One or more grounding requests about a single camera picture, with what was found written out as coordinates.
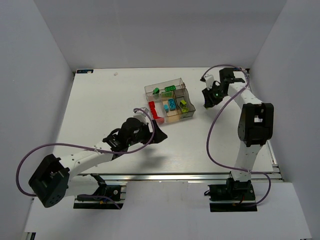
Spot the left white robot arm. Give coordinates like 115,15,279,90
28,117,168,208

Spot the lime curved lego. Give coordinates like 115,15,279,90
181,106,190,113

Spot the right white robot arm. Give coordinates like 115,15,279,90
200,65,274,183

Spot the small green number lego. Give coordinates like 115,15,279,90
152,87,160,97

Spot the left blue table label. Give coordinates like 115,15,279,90
76,69,94,74

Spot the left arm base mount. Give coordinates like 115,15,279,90
73,173,126,210

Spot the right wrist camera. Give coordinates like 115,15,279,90
200,74,216,91

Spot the long clear smoky container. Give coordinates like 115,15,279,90
144,78,186,102

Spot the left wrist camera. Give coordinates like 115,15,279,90
133,107,149,124

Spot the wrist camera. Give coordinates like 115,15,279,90
133,107,149,124
200,74,216,91

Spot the cyan long lego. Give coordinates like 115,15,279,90
167,98,177,111

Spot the cyan small lego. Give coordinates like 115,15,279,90
163,104,169,113

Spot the grey smoky container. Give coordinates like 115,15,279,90
173,88,196,119

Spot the amber transparent container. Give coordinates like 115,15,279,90
160,91,180,124

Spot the red curved lego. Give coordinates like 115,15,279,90
152,111,162,120

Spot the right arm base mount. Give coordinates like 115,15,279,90
204,177,258,213

